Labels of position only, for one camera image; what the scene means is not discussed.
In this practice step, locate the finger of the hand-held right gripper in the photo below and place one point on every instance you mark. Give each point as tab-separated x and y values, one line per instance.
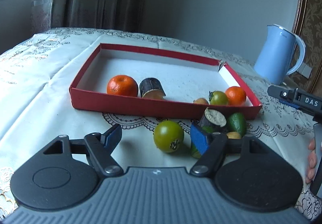
278	91

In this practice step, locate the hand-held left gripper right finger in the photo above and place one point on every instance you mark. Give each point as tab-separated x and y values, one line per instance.
200	141

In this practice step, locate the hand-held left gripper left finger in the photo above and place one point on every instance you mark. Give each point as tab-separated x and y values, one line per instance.
113	135

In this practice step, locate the cut green cucumber piece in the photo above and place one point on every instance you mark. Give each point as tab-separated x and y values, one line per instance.
195	151

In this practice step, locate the eggplant chunk with pale top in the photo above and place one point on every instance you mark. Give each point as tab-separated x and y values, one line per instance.
215	117

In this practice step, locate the green tomato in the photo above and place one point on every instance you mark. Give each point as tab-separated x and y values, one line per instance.
167	134
218	98

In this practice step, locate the brown longan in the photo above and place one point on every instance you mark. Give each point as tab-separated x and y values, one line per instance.
234	135
201	101

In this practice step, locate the small green avocado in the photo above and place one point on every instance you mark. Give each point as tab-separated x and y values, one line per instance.
237	123

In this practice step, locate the tangerine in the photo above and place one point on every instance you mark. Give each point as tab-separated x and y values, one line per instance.
122	86
236	96

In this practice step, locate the dark eggplant chunk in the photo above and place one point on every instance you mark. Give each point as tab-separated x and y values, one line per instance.
151	85

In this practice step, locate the red cardboard box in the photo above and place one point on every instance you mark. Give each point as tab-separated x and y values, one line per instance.
176	75

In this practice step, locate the person's right hand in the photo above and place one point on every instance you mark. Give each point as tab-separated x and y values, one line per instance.
312	161

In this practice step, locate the light blue electric kettle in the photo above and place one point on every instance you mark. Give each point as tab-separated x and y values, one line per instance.
274	57

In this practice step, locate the white wall socket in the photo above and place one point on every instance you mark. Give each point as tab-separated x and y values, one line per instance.
305	70

